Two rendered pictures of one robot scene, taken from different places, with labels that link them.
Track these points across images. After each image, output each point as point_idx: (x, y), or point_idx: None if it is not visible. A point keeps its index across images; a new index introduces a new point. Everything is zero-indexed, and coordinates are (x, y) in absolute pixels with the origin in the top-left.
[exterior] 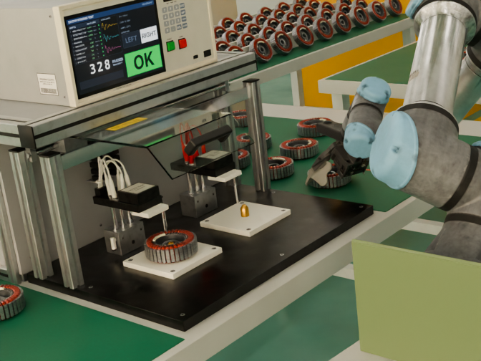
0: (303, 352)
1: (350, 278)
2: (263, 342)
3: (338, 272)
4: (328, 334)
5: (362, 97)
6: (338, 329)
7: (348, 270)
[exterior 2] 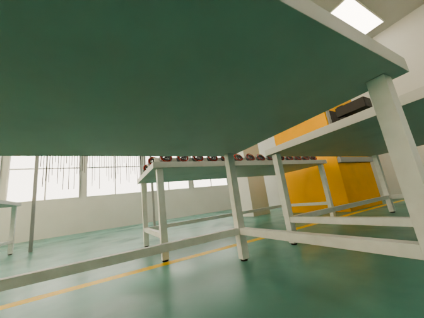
0: (233, 291)
1: (275, 239)
2: (212, 281)
3: (267, 235)
4: (259, 281)
5: None
6: (267, 279)
7: (273, 232)
